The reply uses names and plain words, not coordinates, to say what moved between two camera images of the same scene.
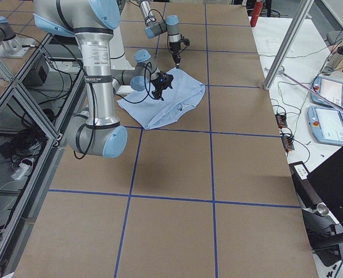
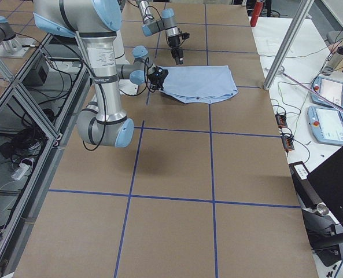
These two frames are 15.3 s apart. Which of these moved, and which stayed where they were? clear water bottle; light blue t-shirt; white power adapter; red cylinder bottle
Moved: light blue t-shirt
Stayed: white power adapter; red cylinder bottle; clear water bottle
